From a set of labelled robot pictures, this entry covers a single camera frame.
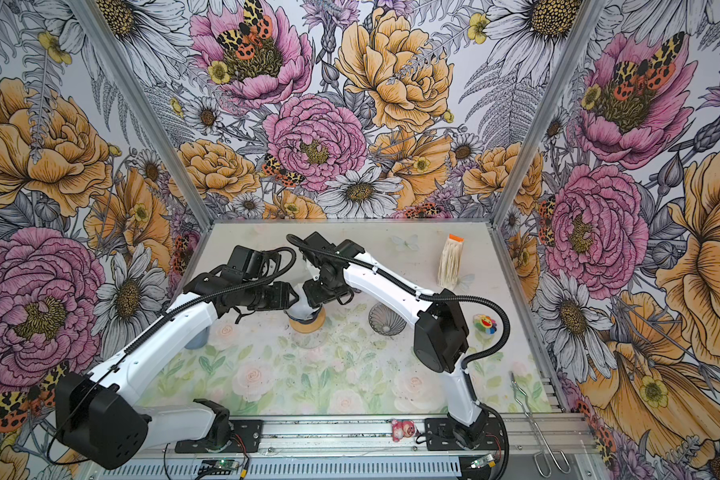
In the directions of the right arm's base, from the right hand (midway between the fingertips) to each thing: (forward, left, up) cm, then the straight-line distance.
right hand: (322, 306), depth 82 cm
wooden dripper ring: (-4, +3, -3) cm, 6 cm away
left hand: (-1, +9, +1) cm, 9 cm away
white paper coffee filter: (0, +6, -1) cm, 6 cm away
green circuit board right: (-33, -39, -15) cm, 54 cm away
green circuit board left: (-33, +22, -15) cm, 42 cm away
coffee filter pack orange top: (+19, -40, -7) cm, 45 cm away
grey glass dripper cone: (+2, -18, -13) cm, 22 cm away
